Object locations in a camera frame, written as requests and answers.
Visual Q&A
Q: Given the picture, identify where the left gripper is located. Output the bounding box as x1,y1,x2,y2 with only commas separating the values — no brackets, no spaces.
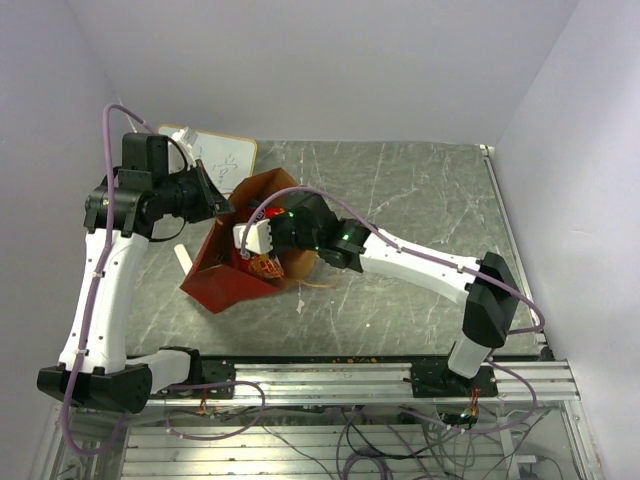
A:
155,158,237,223

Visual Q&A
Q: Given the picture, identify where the red snack packet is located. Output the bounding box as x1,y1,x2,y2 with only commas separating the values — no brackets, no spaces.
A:
236,201,285,280

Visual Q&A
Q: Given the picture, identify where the red paper bag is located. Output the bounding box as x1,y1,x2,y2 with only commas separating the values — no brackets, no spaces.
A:
181,168,341,313

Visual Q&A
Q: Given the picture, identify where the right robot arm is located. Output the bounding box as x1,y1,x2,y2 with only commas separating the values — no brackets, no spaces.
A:
269,192,518,396

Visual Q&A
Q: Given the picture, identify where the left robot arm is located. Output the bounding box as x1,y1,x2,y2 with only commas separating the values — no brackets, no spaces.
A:
36,129,234,414

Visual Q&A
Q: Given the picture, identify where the small whiteboard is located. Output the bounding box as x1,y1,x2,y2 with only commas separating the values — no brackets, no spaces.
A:
159,125,258,197

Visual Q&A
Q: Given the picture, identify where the white marker pen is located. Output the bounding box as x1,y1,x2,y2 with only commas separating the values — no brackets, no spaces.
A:
173,244,193,275

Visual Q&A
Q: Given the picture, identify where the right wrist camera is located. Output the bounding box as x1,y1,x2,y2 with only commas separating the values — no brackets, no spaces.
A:
232,219,273,258

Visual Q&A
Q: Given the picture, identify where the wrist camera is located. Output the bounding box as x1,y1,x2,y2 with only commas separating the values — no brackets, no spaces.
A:
170,127,198,158
232,219,273,258

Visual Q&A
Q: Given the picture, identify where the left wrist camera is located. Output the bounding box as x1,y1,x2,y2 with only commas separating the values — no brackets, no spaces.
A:
170,127,198,158

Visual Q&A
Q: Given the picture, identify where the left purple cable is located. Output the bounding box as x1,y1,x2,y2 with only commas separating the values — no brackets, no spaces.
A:
60,102,161,456

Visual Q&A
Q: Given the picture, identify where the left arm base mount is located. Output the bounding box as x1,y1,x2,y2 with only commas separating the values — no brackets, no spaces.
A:
202,359,236,400

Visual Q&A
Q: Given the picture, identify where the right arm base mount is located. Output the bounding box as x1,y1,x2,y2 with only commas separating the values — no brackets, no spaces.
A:
404,364,498,399

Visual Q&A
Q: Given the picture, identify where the aluminium frame rail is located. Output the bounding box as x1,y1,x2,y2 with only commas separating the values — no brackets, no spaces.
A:
148,360,580,406

